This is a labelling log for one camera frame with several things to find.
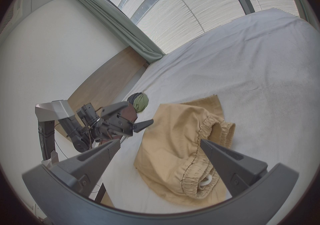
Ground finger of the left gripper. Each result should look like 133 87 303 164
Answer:
101 101 130 118
132 119 155 133

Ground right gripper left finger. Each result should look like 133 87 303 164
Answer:
51 139 122 196

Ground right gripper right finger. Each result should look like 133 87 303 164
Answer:
199 139 269 195

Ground tan shorts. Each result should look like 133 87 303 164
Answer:
134 94 236 206

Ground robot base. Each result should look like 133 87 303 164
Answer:
40 151 60 169

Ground bed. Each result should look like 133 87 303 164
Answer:
54 9 320 214

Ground green garment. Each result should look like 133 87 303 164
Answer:
133 93 149 114

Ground grey-green curtain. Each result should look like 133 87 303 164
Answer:
69 0 165 65

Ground window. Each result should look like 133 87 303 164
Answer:
82 0 304 54

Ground white ceiling air vent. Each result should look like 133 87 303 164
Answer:
0 0 28 34

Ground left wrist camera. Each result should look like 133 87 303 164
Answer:
76 104 98 123

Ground black cable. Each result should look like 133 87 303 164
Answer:
54 141 68 160

